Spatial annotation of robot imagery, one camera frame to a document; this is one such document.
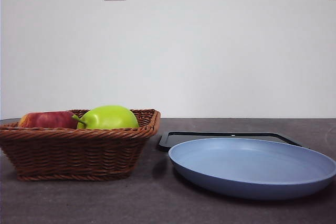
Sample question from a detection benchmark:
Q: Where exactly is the green apple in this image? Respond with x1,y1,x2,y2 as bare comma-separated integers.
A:
71,105,140,130

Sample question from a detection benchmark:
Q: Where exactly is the brown woven wicker basket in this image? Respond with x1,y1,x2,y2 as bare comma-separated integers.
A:
0,109,161,182

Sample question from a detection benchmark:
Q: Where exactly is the red apple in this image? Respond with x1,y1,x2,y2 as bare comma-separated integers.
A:
17,111,79,129

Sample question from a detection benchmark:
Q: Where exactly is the blue round plate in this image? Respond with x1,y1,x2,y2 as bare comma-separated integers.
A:
168,137,336,200

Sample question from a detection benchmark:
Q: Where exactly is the black rectangular tray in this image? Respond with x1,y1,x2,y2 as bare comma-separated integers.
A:
156,131,303,153

